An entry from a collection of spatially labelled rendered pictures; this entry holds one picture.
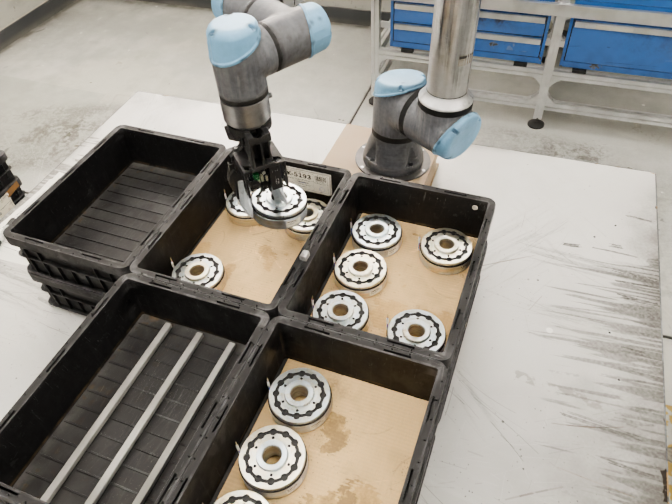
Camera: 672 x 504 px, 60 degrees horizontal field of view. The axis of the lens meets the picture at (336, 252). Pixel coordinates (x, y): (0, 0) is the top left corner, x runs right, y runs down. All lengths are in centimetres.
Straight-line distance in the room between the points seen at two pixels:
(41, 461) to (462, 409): 72
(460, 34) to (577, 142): 193
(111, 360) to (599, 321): 97
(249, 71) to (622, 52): 226
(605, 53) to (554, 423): 205
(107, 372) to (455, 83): 86
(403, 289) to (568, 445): 40
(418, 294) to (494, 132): 198
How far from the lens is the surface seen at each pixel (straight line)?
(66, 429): 109
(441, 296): 113
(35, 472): 107
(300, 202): 107
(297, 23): 91
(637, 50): 293
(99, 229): 139
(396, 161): 141
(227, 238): 126
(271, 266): 119
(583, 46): 292
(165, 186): 144
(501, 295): 132
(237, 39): 84
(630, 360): 129
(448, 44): 119
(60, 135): 341
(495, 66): 296
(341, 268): 113
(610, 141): 311
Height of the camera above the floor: 170
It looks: 46 degrees down
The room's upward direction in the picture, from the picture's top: 4 degrees counter-clockwise
